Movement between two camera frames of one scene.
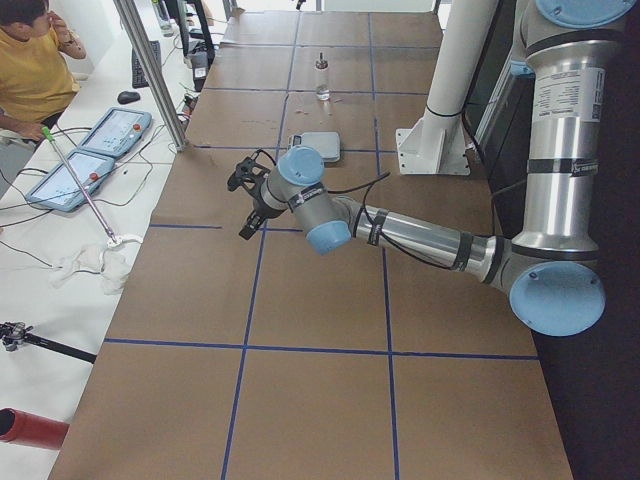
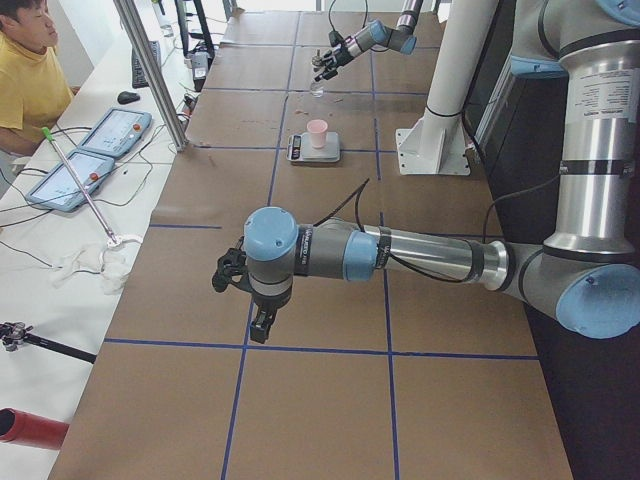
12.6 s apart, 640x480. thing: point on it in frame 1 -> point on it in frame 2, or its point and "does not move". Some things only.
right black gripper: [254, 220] -> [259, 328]
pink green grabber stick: [47, 133] does not move
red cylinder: [25, 428] does not move
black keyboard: [138, 78] does not move
